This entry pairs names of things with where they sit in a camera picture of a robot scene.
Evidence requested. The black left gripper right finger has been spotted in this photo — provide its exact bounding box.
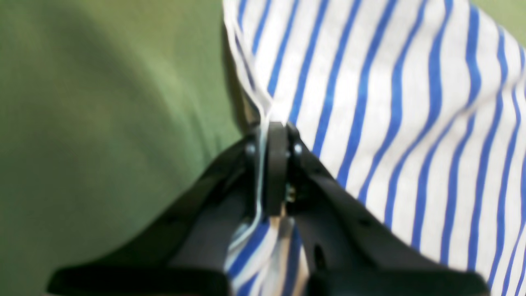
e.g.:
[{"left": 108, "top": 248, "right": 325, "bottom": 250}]
[{"left": 265, "top": 122, "right": 489, "bottom": 296}]

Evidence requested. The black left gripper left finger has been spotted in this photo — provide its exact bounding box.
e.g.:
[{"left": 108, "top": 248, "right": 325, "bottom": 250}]
[{"left": 47, "top": 131, "right": 258, "bottom": 296}]

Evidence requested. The blue white striped t-shirt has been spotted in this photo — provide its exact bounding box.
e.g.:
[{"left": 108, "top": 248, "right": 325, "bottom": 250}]
[{"left": 222, "top": 0, "right": 525, "bottom": 296}]

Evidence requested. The green table cloth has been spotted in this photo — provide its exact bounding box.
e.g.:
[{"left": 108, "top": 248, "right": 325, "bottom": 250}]
[{"left": 0, "top": 0, "right": 526, "bottom": 296}]

